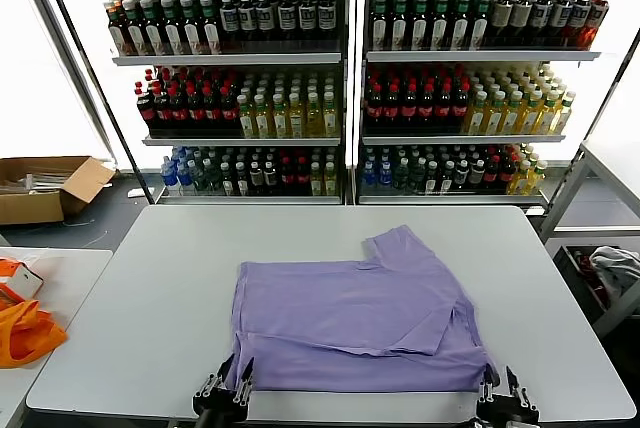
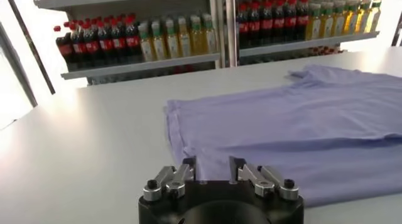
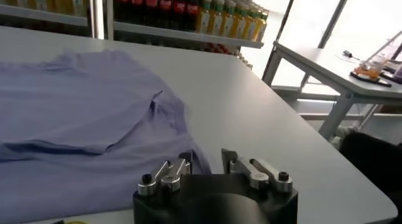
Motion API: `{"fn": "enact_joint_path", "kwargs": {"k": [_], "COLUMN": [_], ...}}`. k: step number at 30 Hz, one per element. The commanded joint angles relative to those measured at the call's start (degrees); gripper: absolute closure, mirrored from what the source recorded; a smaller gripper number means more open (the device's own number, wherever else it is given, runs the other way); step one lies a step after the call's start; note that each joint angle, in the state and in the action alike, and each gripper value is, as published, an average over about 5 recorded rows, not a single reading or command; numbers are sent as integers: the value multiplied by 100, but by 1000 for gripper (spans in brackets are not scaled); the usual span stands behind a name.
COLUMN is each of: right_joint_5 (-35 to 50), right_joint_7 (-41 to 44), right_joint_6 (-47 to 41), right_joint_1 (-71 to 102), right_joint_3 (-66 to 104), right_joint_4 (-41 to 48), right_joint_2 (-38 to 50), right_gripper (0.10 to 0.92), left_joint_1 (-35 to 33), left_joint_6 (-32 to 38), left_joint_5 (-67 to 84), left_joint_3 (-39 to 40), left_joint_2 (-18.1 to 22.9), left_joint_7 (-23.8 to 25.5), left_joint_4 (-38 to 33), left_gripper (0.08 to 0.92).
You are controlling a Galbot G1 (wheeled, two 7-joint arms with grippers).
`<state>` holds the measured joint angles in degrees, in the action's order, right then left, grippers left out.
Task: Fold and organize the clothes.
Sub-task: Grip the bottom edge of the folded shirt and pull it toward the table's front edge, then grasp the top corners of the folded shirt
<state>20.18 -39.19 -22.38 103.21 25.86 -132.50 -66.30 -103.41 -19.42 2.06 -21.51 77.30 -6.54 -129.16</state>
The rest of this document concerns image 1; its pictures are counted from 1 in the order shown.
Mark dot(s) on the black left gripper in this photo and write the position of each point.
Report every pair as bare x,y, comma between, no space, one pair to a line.
220,413

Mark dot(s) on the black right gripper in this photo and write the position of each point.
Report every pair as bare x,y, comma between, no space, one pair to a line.
505,415

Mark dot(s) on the purple t-shirt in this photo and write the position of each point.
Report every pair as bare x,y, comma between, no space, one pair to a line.
350,308

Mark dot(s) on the black storage crate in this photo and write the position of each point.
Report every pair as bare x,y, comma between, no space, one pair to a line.
575,273

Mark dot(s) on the red garment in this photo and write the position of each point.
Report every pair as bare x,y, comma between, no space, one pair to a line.
582,260

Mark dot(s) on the grey crumpled garment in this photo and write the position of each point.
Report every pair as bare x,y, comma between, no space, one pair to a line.
617,268

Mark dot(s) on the side cart with cloth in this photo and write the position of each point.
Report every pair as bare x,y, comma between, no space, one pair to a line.
600,232

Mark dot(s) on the white cap dark bottle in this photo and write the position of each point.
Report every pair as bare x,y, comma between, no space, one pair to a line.
271,179
242,180
462,177
447,179
257,179
433,179
227,180
477,175

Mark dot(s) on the dark green bottle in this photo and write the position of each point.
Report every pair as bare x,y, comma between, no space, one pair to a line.
200,179
418,178
401,178
214,179

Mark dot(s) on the small red label cola bottle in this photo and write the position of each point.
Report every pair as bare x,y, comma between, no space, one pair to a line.
507,173
286,179
492,175
301,179

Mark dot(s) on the blue drink bottle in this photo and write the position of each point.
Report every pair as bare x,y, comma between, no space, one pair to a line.
170,178
369,177
385,177
185,177

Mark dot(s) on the small white flat object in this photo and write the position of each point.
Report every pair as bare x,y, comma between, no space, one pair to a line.
136,193

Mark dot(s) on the orange fabric bag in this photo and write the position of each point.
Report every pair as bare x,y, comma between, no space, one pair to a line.
20,343

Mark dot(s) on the white and orange carton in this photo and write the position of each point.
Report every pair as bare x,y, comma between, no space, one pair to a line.
25,280

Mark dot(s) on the red cap cola bottle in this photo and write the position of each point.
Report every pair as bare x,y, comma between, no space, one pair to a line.
374,108
180,113
461,108
443,108
426,108
163,113
409,108
197,113
391,108
230,113
146,113
213,113

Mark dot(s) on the open cardboard box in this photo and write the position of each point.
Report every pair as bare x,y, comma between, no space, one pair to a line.
30,208

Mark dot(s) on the black diagonal pole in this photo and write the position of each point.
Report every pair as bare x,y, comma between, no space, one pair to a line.
593,123
94,73

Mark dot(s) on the white packing material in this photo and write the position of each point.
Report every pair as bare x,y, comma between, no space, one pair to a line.
30,183

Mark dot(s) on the grey metal shelving unit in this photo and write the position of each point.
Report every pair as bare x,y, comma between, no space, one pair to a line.
475,55
225,59

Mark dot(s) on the green label tea bottle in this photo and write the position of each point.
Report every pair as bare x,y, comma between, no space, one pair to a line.
151,30
210,30
400,25
379,25
420,25
461,25
441,25
190,30
171,30
134,30
481,25

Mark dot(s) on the white label dark bottle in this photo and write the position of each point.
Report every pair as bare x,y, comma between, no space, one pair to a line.
288,17
248,18
327,16
266,18
308,16
229,18

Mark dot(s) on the amber drink bottle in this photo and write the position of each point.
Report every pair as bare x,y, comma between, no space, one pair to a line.
117,33

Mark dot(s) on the grey window pillar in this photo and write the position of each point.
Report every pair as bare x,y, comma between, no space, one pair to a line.
65,50

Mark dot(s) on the beige label dark bottle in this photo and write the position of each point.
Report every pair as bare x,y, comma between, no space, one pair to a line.
522,15
501,15

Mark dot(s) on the blue white label bottle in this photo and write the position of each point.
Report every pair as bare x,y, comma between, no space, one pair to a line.
561,15
542,15
580,17

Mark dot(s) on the red drink bottle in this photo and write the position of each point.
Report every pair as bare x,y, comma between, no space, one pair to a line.
596,20

